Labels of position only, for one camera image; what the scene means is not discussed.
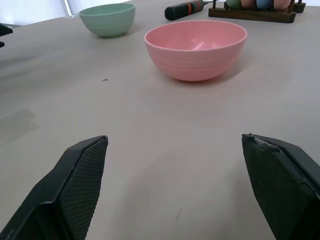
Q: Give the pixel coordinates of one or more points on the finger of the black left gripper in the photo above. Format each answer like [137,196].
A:
[4,30]
[1,44]

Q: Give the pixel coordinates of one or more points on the blue cup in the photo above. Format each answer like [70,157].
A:
[264,3]

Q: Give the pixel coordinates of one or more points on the green cup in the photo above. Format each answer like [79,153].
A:
[232,3]

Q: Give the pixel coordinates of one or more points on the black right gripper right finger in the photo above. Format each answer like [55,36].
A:
[282,185]

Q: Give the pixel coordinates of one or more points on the dark wooden cup rack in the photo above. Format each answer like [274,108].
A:
[252,15]

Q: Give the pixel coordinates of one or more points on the green plastic bowl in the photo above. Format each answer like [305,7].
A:
[110,23]

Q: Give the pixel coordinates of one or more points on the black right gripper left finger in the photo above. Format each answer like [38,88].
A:
[52,200]

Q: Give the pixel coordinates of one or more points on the pink cup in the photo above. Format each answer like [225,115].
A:
[281,3]
[248,2]

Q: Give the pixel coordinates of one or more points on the black tool with red bands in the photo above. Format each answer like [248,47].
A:
[180,10]

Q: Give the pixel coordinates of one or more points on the pink plastic bowl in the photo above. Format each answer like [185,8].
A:
[192,62]

